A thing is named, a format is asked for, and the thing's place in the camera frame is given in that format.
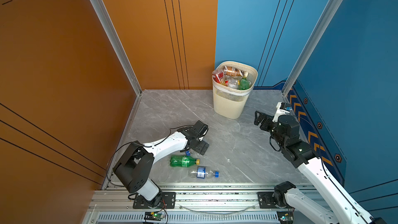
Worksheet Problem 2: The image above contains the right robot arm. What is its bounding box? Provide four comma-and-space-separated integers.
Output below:
254, 111, 385, 224

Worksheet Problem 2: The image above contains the aluminium corner post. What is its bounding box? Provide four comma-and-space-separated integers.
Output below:
90, 0, 142, 96
282, 0, 343, 96

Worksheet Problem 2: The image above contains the small green Sprite bottle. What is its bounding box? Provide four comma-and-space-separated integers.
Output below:
238, 77, 251, 90

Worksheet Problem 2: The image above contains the left circuit board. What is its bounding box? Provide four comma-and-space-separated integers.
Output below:
144, 212, 166, 223

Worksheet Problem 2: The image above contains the aluminium front rail frame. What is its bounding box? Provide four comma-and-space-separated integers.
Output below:
81, 183, 357, 224

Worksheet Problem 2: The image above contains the circuit board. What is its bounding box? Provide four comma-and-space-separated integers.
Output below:
144, 212, 166, 223
277, 212, 294, 224

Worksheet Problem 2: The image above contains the brown Nescafe bottle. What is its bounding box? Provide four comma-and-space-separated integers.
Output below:
222, 65, 249, 77

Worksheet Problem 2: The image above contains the right aluminium corner post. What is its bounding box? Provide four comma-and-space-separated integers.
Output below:
282, 0, 343, 96

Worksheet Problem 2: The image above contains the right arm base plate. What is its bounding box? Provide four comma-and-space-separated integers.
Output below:
257, 191, 300, 209

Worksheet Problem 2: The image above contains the left aluminium corner post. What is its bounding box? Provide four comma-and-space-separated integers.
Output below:
90, 0, 142, 96

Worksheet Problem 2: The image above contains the clear bottle red label yellow cap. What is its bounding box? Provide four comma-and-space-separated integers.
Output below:
225, 78, 240, 89

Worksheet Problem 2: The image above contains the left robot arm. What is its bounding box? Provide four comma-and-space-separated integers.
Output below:
113, 120, 209, 207

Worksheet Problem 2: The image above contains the right circuit board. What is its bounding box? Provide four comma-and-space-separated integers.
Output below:
277, 212, 294, 224

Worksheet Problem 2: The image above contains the cream ribbed waste bin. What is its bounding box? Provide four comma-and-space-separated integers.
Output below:
212, 61, 258, 119

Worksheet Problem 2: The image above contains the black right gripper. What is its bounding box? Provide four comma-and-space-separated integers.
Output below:
254, 110, 287, 149

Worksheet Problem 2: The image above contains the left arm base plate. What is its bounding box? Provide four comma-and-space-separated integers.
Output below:
133, 191, 176, 209

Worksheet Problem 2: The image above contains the clear bottle blue cap front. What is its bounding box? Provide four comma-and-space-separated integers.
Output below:
188, 166, 220, 179

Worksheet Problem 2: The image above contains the large green Sprite bottle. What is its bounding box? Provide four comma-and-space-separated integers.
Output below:
170, 155, 200, 168

